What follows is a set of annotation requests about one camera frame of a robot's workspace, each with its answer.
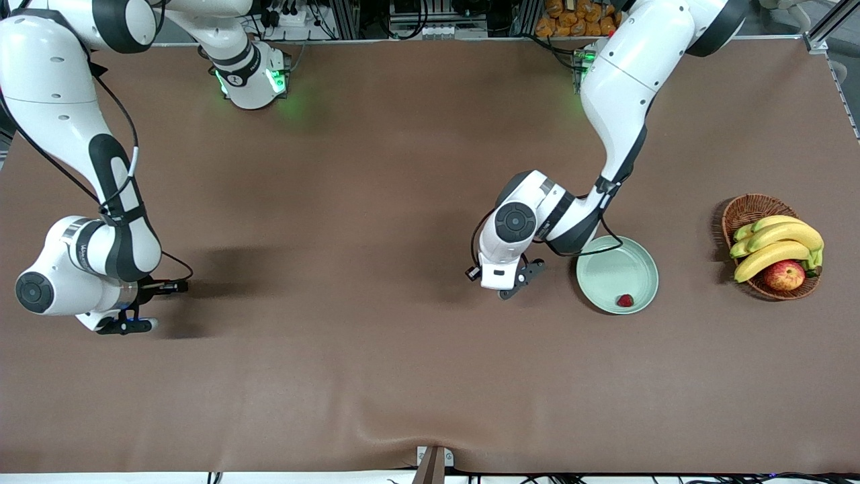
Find light green round plate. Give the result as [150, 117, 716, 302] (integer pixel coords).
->
[576, 235, 659, 315]

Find large table cover mat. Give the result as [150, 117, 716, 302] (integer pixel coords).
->
[0, 37, 860, 475]

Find brown wooden bar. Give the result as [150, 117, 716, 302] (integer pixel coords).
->
[411, 448, 446, 484]

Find brown wicker basket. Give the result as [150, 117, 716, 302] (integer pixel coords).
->
[722, 194, 822, 301]

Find yellow banana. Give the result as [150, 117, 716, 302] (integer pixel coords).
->
[751, 215, 805, 233]
[734, 241, 811, 284]
[747, 222, 824, 253]

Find orange bread pile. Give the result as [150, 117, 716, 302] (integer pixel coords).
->
[535, 0, 619, 38]

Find white terminal block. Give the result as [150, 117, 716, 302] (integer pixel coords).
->
[418, 24, 489, 40]

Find red yellow apple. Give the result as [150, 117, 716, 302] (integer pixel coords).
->
[763, 260, 806, 292]

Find white power strip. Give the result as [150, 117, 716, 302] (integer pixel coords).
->
[265, 3, 311, 28]

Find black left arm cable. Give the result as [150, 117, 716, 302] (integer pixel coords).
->
[469, 176, 626, 270]

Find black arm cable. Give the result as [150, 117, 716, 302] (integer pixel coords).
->
[469, 176, 626, 270]
[0, 60, 196, 283]

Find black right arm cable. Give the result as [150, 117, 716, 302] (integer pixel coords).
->
[0, 60, 196, 283]

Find grey metal clamp bracket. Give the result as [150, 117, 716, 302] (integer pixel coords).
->
[417, 446, 455, 468]

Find aluminium profile post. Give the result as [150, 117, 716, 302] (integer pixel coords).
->
[514, 0, 542, 38]
[329, 0, 361, 40]

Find aluminium frame corner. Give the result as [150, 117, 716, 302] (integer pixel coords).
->
[803, 0, 860, 54]

